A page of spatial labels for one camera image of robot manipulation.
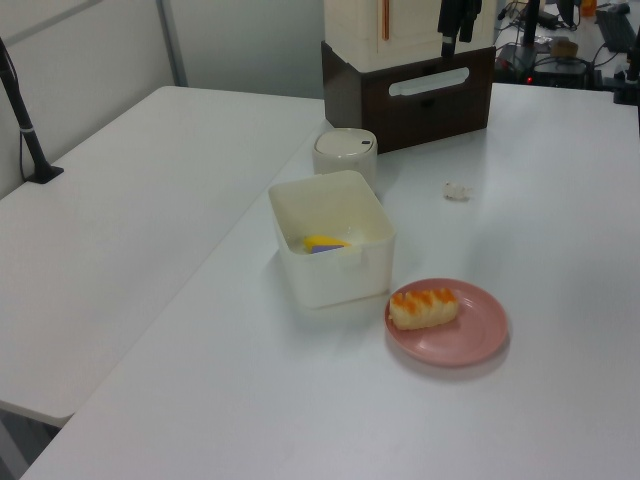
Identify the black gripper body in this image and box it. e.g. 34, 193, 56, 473
438, 0, 484, 22

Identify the orange glazed toy bread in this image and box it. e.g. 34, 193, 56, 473
389, 288, 460, 333

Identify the cream toy cabinet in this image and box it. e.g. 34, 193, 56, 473
323, 0, 498, 72

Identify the black background pole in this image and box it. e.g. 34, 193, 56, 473
518, 0, 542, 49

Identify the brown drawer box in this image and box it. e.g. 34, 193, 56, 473
320, 40, 497, 154

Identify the black device with red light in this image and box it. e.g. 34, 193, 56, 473
494, 41, 592, 89

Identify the black keyboard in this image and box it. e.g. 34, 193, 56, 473
594, 8, 635, 52

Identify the cream round mini bin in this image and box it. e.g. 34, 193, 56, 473
311, 127, 379, 194

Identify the small clear plastic piece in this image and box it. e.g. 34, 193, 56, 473
440, 181, 475, 203

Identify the black table clamp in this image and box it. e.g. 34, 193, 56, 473
610, 47, 640, 105

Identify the yellow and purple toy piece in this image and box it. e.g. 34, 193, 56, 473
302, 234, 353, 256

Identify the white square plastic container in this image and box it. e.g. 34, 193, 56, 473
267, 169, 398, 310

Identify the pink round plate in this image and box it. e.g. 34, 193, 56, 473
384, 277, 510, 369

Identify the grey partition frame post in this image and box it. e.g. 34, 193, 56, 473
158, 0, 190, 88

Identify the black camera stand pole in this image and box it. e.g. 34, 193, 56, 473
0, 36, 65, 186

